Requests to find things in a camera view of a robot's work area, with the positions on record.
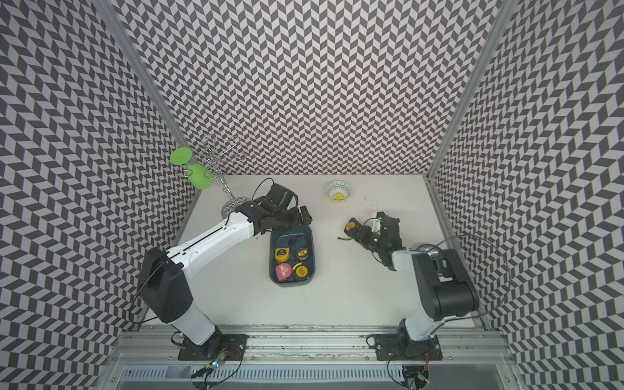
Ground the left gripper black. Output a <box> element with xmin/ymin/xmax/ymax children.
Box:
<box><xmin>272</xmin><ymin>205</ymin><xmax>314</xmax><ymax>238</ymax></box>

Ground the black yellow tape measure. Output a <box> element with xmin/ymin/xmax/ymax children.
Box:
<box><xmin>292</xmin><ymin>263</ymin><xmax>310</xmax><ymax>281</ymax></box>
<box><xmin>339</xmin><ymin>218</ymin><xmax>363</xmax><ymax>242</ymax></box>
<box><xmin>294</xmin><ymin>246</ymin><xmax>312</xmax><ymax>262</ymax></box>

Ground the teal plastic storage box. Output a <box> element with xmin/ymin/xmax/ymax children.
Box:
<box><xmin>269</xmin><ymin>226</ymin><xmax>316</xmax><ymax>287</ymax></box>

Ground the pink tape measure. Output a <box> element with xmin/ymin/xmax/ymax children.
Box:
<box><xmin>275</xmin><ymin>263</ymin><xmax>293</xmax><ymax>283</ymax></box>

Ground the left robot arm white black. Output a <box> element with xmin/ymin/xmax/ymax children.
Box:
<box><xmin>137</xmin><ymin>183</ymin><xmax>313</xmax><ymax>347</ymax></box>

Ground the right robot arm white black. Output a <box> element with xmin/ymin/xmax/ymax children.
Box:
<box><xmin>344</xmin><ymin>212</ymin><xmax>479</xmax><ymax>349</ymax></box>

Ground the blue white patterned plate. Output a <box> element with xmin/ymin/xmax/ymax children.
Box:
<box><xmin>415</xmin><ymin>244</ymin><xmax>443</xmax><ymax>254</ymax></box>

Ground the small yellow patterned bowl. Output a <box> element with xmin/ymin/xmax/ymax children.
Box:
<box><xmin>326</xmin><ymin>180</ymin><xmax>352</xmax><ymax>202</ymax></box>

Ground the chrome wire glass rack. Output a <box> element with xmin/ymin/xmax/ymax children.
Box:
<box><xmin>201</xmin><ymin>135</ymin><xmax>249</xmax><ymax>219</ymax></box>

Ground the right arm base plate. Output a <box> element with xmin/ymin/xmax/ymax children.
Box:
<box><xmin>371</xmin><ymin>334</ymin><xmax>443</xmax><ymax>362</ymax></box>

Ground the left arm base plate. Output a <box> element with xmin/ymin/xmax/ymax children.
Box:
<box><xmin>178</xmin><ymin>333</ymin><xmax>249</xmax><ymax>362</ymax></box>

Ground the aluminium front rail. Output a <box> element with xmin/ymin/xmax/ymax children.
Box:
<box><xmin>97</xmin><ymin>325</ymin><xmax>525</xmax><ymax>389</ymax></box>

